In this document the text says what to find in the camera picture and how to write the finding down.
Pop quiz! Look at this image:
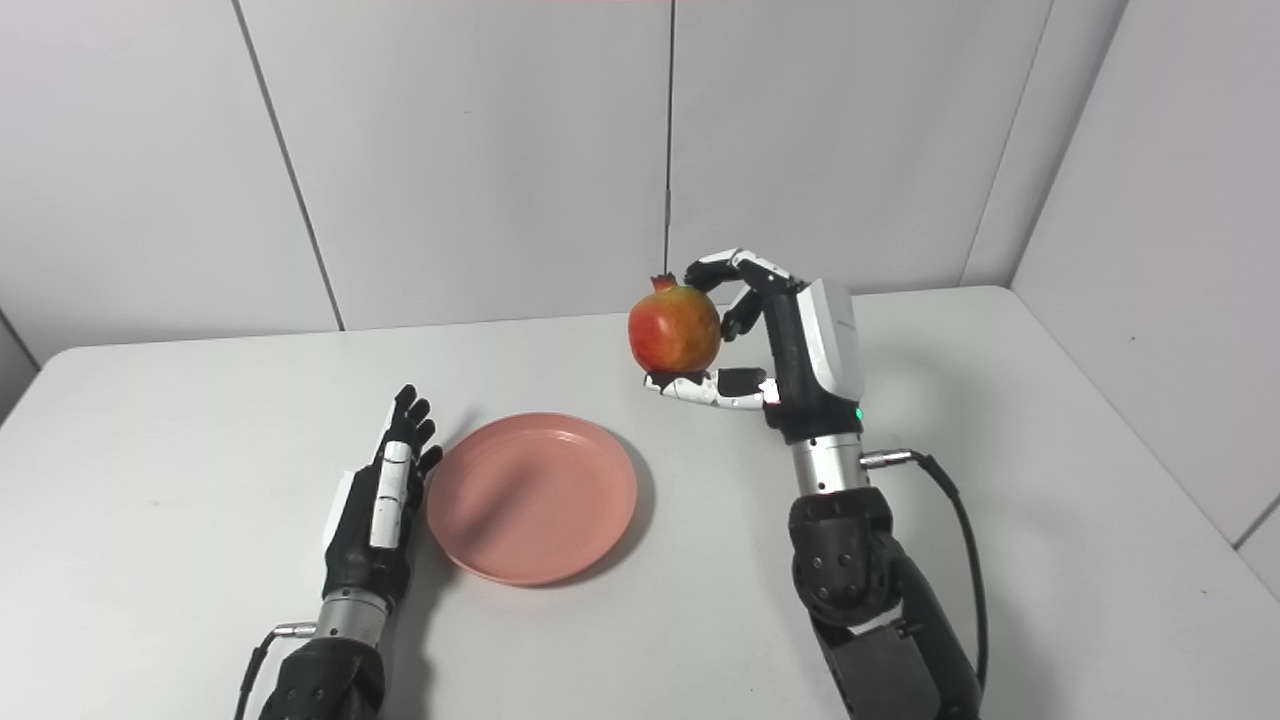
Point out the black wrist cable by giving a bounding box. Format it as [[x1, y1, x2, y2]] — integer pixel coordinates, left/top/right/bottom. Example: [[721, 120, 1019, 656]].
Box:
[[234, 622, 319, 720], [860, 450, 991, 691]]

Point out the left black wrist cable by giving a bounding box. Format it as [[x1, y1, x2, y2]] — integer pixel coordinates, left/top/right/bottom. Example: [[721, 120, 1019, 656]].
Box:
[[234, 622, 319, 720]]

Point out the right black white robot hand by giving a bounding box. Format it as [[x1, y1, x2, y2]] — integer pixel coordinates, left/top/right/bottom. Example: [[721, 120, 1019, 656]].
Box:
[[644, 248, 867, 446]]

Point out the pink round plate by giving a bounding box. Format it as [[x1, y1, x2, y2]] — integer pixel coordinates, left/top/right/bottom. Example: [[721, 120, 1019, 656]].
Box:
[[426, 413, 639, 587]]

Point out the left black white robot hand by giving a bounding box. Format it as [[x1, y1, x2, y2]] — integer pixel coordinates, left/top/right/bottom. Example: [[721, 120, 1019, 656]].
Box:
[[322, 385, 444, 607]]

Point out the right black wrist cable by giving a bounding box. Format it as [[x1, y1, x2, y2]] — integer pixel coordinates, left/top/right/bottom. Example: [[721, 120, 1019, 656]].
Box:
[[860, 450, 991, 691]]

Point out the red pomegranate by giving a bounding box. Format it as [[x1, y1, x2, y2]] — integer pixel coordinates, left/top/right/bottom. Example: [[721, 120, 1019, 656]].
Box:
[[628, 273, 723, 376]]

